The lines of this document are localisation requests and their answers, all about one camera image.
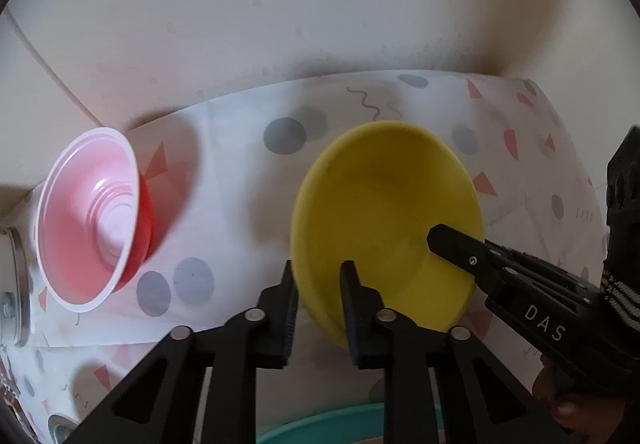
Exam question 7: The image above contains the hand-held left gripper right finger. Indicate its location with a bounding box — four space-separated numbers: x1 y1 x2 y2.
340 260 576 444

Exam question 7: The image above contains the white patterned tablecloth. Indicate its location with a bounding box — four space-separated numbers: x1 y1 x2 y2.
0 71 609 444

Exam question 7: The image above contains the person's right hand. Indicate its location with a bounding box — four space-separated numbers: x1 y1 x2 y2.
530 354 640 444

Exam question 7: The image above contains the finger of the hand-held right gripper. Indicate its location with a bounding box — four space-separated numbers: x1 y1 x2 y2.
426 224 599 295

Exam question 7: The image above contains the teal plastic plate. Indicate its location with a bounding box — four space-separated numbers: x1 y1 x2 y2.
256 403 444 444

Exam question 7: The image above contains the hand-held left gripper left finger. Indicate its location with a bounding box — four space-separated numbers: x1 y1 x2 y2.
62 260 301 444

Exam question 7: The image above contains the silver metal object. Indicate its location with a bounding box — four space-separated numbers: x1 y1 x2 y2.
0 226 34 348

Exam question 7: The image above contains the red plastic bowl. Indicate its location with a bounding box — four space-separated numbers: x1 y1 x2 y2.
36 127 155 313

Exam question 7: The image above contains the yellow plastic bowl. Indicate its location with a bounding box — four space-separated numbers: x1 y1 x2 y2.
291 121 485 350

